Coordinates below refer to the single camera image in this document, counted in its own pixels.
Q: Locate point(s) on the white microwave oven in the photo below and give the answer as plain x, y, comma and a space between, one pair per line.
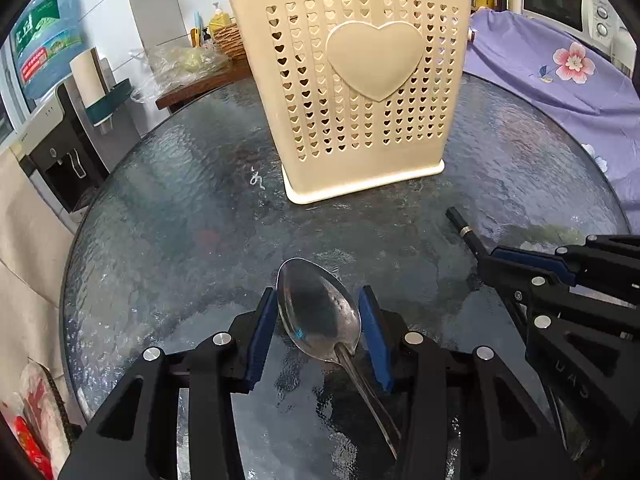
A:
565, 10

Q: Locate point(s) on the paper towel roll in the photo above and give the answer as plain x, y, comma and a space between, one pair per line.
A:
87, 77

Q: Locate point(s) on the water dispenser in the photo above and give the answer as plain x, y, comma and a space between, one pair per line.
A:
55, 160

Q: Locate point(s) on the clear plastic bag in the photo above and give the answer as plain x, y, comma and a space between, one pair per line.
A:
180, 62

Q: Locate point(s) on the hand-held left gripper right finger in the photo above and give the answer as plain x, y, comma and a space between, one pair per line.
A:
375, 340

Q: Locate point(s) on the brown wooden side table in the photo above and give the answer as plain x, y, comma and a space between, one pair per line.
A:
200, 87

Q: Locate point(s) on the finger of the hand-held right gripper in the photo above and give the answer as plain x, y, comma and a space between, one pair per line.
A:
525, 260
565, 305

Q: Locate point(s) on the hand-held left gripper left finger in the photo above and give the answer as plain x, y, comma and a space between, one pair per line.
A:
262, 340

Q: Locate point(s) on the blue water bottle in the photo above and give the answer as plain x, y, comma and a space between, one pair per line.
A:
47, 40

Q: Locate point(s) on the red packet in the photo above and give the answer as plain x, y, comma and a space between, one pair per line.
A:
35, 420

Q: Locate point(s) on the yellow soap bottle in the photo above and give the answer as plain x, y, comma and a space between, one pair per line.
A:
220, 22

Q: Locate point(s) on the purple floral cloth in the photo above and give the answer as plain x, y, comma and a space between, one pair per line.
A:
540, 100

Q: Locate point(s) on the teal wall holder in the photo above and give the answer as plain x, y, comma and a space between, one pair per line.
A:
107, 105

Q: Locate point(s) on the cream heart-pattern utensil holder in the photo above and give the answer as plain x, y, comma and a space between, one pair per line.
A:
310, 110

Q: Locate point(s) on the wicker basket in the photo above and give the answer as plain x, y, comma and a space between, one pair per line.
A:
230, 42

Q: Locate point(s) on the metal spoon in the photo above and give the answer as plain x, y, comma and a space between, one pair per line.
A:
315, 310

